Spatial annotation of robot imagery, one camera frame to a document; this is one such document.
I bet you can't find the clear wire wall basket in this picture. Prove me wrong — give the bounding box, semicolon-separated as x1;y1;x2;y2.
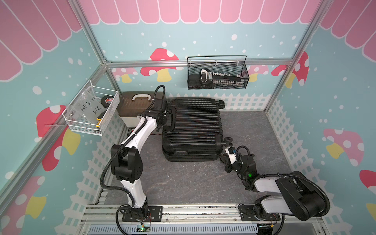
62;80;119;136

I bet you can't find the black box with orange parts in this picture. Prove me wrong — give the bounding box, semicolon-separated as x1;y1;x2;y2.
127;127;136;137

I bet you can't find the yellow black tool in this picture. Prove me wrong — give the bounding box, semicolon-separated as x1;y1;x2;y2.
96;112;105;128

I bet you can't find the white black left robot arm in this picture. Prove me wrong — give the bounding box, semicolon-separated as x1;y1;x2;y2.
99;85;168;219

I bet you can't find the black tape roll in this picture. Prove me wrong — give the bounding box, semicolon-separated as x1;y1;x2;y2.
100;96;114;108

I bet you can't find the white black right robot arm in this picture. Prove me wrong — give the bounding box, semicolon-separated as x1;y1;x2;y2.
220;144;331;221

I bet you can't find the brown lidded white toolbox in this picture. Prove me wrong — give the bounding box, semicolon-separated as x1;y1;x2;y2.
117;91;168;128

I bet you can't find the black wire mesh wall basket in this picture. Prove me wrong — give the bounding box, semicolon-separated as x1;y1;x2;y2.
187;55;249;90

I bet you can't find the plastic bag with writing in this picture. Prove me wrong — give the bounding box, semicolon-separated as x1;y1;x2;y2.
71;87;104;124

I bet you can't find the black ribbed hard-shell suitcase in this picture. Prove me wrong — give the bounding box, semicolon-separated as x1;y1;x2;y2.
162;97;233;162

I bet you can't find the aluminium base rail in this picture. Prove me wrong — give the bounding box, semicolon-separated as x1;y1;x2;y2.
76;204;329;235

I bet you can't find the socket wrench set in basket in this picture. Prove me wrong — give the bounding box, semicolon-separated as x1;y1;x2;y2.
199;69;243;87

